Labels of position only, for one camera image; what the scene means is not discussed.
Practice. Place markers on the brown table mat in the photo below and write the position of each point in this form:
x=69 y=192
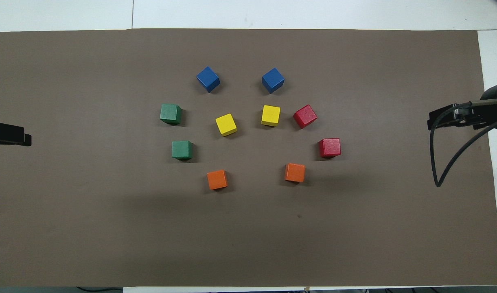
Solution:
x=248 y=228

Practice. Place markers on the orange wooden block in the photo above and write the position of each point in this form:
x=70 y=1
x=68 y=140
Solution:
x=294 y=172
x=217 y=179

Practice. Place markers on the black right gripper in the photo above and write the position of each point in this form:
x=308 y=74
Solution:
x=464 y=116

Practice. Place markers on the green wooden block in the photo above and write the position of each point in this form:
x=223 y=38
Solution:
x=170 y=114
x=182 y=149

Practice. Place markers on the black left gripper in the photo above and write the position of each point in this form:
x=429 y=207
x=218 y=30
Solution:
x=4 y=131

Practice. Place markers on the blue wooden block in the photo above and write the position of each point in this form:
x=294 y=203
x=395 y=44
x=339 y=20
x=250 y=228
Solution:
x=208 y=79
x=272 y=80

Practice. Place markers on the yellow wooden block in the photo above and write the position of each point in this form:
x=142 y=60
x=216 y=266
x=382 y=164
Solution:
x=226 y=124
x=270 y=115

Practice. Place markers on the red wooden block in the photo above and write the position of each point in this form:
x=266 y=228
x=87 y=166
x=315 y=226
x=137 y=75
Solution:
x=329 y=147
x=305 y=116

